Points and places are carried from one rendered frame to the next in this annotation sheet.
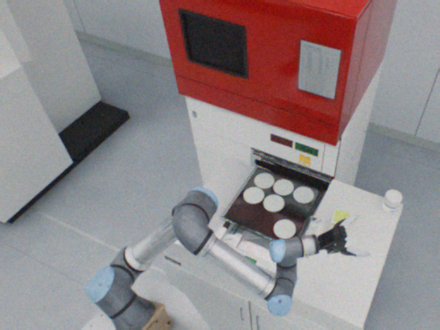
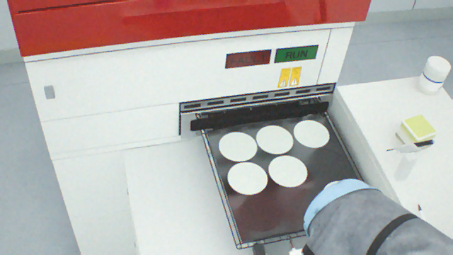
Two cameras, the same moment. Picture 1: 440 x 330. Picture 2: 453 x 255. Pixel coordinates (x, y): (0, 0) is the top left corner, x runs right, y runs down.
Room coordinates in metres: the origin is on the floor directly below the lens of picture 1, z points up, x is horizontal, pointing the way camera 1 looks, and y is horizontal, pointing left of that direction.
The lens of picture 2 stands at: (0.69, 0.72, 1.91)
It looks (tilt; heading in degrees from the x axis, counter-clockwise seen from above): 47 degrees down; 317
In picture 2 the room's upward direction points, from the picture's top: 6 degrees clockwise
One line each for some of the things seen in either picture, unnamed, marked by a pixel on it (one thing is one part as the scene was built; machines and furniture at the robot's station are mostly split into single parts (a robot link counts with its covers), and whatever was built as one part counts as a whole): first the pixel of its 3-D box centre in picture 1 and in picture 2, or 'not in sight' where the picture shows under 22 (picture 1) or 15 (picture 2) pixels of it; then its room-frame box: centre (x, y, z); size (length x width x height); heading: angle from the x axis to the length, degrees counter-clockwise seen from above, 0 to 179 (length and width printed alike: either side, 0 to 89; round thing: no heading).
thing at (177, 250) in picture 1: (222, 260); not in sight; (0.85, 0.25, 0.89); 0.55 x 0.09 x 0.14; 66
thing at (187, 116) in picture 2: (289, 173); (257, 114); (1.35, -0.03, 0.89); 0.44 x 0.02 x 0.10; 66
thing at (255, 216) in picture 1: (273, 203); (287, 171); (1.15, 0.04, 0.90); 0.34 x 0.34 x 0.01; 66
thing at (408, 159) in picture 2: (314, 223); (405, 155); (0.95, -0.14, 1.03); 0.06 x 0.04 x 0.13; 156
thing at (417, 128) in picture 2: (340, 222); (415, 134); (0.99, -0.25, 1.00); 0.07 x 0.07 x 0.07; 75
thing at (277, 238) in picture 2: (256, 232); (312, 231); (0.99, 0.11, 0.90); 0.38 x 0.01 x 0.01; 66
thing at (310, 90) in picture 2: (290, 163); (260, 96); (1.36, -0.03, 0.96); 0.44 x 0.01 x 0.02; 66
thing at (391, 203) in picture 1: (391, 202); (433, 75); (1.09, -0.49, 1.01); 0.07 x 0.07 x 0.10
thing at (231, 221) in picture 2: (240, 191); (219, 184); (1.22, 0.21, 0.90); 0.37 x 0.01 x 0.01; 156
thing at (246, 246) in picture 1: (250, 253); not in sight; (0.90, 0.13, 0.87); 0.36 x 0.08 x 0.03; 66
